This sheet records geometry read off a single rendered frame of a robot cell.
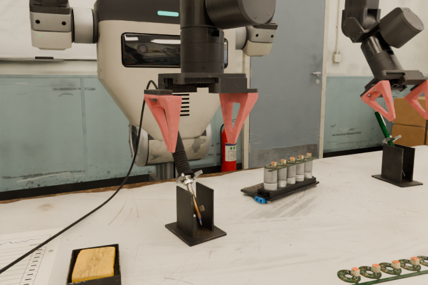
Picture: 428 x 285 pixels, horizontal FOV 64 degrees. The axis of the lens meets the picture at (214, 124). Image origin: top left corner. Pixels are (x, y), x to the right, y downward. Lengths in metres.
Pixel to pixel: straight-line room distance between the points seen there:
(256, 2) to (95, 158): 2.84
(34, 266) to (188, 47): 0.32
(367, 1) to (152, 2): 0.54
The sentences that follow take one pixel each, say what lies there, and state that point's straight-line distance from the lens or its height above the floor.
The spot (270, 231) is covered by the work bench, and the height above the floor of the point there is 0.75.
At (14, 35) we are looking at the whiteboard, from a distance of 3.05.
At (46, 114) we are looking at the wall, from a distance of 3.07.
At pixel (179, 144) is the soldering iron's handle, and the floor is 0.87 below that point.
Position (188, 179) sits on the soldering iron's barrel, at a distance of 0.51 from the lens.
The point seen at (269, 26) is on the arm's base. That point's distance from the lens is 1.11.
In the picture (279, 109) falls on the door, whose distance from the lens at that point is 3.75.
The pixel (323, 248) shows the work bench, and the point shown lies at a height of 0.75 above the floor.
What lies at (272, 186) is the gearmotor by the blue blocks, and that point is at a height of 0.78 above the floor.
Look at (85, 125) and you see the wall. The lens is 3.09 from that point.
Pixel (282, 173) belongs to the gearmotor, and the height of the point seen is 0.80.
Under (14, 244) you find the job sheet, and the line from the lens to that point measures 0.55.
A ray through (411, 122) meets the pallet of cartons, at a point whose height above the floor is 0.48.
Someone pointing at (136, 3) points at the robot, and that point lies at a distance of 1.00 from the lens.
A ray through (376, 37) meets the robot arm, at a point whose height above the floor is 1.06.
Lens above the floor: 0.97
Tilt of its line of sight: 8 degrees down
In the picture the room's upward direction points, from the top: straight up
